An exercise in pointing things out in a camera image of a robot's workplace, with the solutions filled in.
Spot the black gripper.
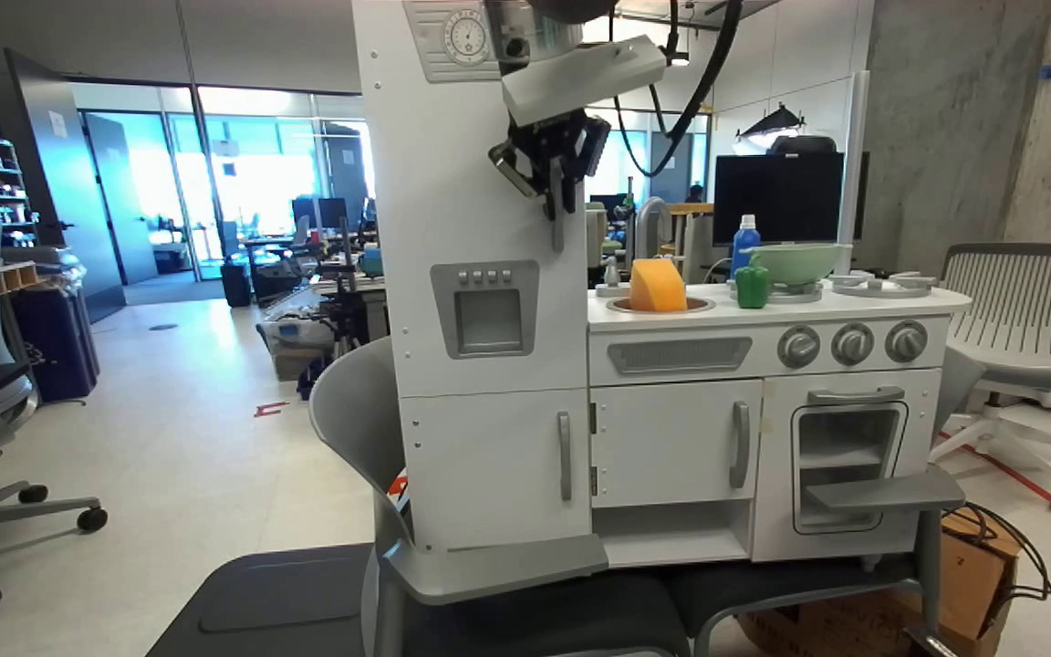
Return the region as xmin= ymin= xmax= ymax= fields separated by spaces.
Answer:
xmin=486 ymin=110 xmax=614 ymax=231

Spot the white tall cupboard door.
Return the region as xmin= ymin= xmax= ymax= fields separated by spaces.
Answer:
xmin=353 ymin=0 xmax=592 ymax=399

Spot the yellow toy cheese wedge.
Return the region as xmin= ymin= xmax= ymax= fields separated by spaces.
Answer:
xmin=629 ymin=255 xmax=691 ymax=318

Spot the grey toy faucet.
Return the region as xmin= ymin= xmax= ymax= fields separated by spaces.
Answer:
xmin=593 ymin=196 xmax=687 ymax=297

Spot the silver toy sink basin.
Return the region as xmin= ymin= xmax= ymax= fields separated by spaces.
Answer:
xmin=603 ymin=288 xmax=719 ymax=322

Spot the blue bottle white cap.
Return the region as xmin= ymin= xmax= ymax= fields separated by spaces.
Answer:
xmin=727 ymin=213 xmax=766 ymax=283

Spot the large black monitor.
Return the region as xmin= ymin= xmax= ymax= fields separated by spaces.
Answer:
xmin=711 ymin=151 xmax=845 ymax=249

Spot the pale green colander bowl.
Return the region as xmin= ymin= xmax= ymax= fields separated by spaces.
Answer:
xmin=750 ymin=239 xmax=852 ymax=300

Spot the white sink cabinet door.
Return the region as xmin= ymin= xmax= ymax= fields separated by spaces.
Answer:
xmin=589 ymin=378 xmax=766 ymax=511

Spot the grey stove knob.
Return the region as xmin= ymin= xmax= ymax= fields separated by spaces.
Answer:
xmin=778 ymin=323 xmax=825 ymax=373
xmin=829 ymin=322 xmax=877 ymax=367
xmin=883 ymin=318 xmax=932 ymax=367

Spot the white short fridge door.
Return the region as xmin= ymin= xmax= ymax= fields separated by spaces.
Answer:
xmin=399 ymin=388 xmax=593 ymax=553

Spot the toy oven door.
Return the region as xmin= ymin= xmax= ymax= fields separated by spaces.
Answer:
xmin=788 ymin=384 xmax=913 ymax=539

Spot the white toy kitchen unit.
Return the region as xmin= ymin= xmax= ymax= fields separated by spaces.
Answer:
xmin=349 ymin=0 xmax=975 ymax=612

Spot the white mesh office chair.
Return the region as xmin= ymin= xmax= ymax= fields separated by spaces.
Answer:
xmin=925 ymin=239 xmax=1051 ymax=517

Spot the dark blue suitcase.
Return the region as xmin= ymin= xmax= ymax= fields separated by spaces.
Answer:
xmin=8 ymin=281 xmax=101 ymax=404

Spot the brown cardboard box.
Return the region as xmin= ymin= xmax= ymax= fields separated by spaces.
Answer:
xmin=737 ymin=507 xmax=1023 ymax=657

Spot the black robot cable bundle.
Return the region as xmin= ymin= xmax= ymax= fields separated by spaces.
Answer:
xmin=610 ymin=0 xmax=749 ymax=183

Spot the black fish-shaped wall item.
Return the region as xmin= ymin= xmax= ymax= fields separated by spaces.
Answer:
xmin=737 ymin=101 xmax=809 ymax=141

